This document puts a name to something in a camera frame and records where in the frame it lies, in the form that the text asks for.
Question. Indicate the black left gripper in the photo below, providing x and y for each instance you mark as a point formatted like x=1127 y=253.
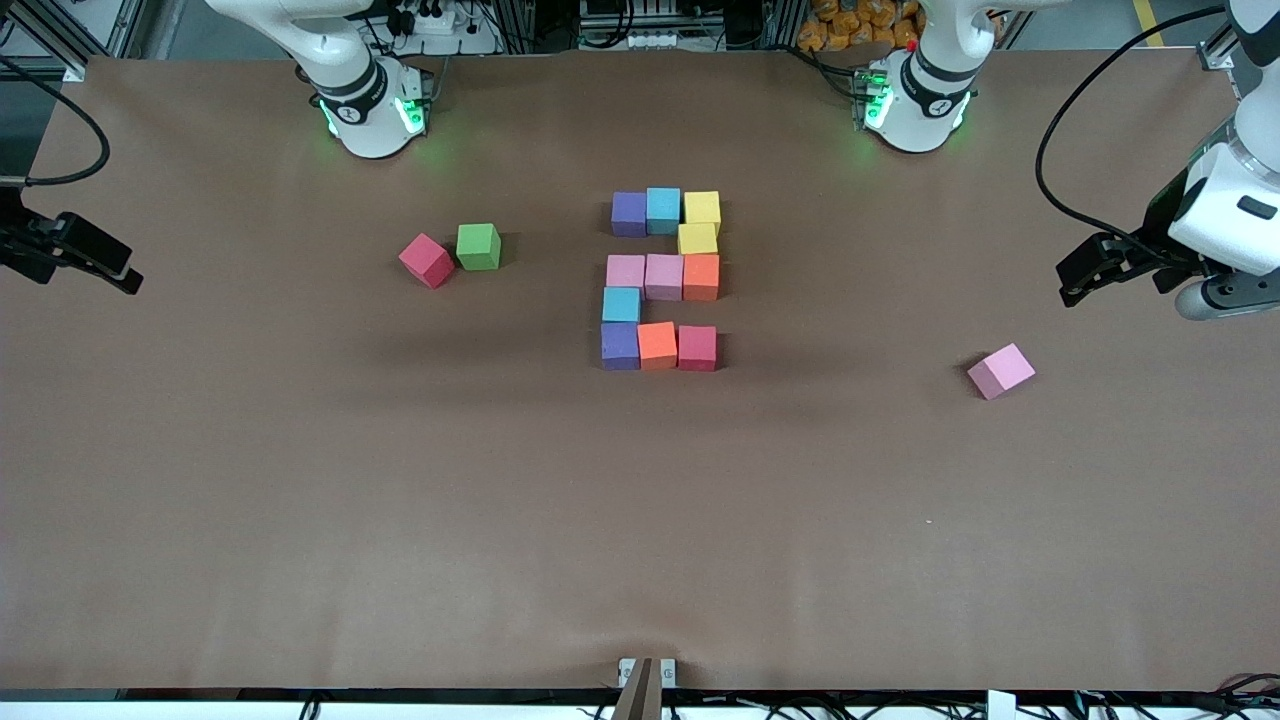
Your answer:
x=1160 y=232

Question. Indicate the white power strip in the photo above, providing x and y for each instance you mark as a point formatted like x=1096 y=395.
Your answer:
x=440 y=22

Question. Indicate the blue foam cube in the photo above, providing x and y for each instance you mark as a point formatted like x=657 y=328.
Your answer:
x=621 y=305
x=663 y=211

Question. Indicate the red foam cube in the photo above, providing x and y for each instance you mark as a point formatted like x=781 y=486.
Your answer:
x=427 y=261
x=697 y=348

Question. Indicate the orange foam cube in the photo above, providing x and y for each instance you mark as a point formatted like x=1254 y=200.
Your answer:
x=701 y=277
x=657 y=345

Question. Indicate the purple foam cube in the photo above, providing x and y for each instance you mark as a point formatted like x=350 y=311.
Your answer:
x=628 y=215
x=620 y=346

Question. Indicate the pink foam cube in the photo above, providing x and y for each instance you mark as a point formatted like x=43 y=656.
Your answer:
x=625 y=271
x=1001 y=371
x=663 y=277

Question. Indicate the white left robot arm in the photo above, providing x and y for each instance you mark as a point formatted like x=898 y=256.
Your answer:
x=1230 y=200

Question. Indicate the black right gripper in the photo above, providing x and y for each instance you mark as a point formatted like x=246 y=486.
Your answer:
x=22 y=243

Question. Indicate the brown table cover sheet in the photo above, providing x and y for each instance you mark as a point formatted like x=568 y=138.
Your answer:
x=640 y=580

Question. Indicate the green foam cube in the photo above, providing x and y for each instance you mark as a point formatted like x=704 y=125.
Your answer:
x=478 y=247

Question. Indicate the metal clamp bracket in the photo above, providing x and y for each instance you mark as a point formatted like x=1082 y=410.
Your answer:
x=645 y=690

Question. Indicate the orange mesh bag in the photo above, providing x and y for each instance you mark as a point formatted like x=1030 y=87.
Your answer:
x=850 y=25

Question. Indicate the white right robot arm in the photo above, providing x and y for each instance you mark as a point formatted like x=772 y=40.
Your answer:
x=350 y=90

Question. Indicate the yellow foam cube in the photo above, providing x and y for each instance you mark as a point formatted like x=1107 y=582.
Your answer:
x=702 y=208
x=697 y=239

